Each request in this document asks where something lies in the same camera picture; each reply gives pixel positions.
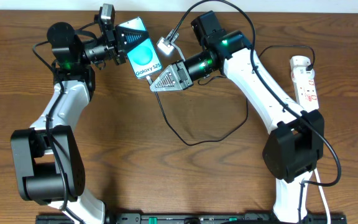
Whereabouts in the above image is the blue screen Galaxy smartphone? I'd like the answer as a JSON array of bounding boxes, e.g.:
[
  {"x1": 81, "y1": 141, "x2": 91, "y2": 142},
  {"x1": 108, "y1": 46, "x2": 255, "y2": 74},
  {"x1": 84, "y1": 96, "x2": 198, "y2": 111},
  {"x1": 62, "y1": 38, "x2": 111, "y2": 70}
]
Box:
[{"x1": 118, "y1": 17, "x2": 163, "y2": 79}]

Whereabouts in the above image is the black USB charging cable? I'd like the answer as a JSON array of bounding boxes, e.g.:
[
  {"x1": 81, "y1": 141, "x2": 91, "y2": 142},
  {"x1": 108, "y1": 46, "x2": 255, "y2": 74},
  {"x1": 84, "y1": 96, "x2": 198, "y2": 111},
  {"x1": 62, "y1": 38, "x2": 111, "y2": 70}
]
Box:
[{"x1": 145, "y1": 44, "x2": 316, "y2": 147}]

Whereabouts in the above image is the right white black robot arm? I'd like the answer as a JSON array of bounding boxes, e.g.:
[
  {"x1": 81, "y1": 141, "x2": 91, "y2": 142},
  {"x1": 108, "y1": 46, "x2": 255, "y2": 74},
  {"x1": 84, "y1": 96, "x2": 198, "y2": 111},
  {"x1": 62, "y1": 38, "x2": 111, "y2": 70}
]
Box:
[{"x1": 150, "y1": 11, "x2": 324, "y2": 223}]

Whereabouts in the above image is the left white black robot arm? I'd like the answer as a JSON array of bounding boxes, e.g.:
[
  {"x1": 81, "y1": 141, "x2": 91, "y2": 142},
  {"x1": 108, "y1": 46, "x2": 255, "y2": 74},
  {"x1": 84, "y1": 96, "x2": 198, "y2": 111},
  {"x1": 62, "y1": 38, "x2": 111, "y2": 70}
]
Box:
[{"x1": 11, "y1": 16, "x2": 149, "y2": 223}]

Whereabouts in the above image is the white USB charger plug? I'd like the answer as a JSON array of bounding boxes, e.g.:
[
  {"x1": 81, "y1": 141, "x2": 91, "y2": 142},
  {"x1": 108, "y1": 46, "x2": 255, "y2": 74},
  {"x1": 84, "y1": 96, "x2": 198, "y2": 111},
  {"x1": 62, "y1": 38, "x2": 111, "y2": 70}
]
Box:
[{"x1": 290, "y1": 55, "x2": 311, "y2": 70}]

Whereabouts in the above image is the white power strip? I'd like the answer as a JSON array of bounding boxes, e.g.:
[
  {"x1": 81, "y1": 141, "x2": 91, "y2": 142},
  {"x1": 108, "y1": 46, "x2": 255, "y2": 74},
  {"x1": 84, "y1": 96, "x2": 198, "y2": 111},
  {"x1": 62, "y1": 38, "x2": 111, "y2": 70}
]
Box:
[{"x1": 291, "y1": 67, "x2": 319, "y2": 112}]

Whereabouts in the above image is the white power strip cord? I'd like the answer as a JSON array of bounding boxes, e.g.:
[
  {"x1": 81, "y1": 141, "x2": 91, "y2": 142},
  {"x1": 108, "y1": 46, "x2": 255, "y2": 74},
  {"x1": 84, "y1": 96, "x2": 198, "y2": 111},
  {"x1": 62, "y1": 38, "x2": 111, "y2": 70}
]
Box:
[{"x1": 313, "y1": 167, "x2": 332, "y2": 224}]

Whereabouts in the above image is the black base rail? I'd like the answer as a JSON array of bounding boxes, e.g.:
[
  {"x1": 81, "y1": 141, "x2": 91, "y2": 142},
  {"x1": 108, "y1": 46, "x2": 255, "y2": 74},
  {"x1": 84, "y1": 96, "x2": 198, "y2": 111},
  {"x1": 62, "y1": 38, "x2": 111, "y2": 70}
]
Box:
[{"x1": 35, "y1": 212, "x2": 347, "y2": 224}]

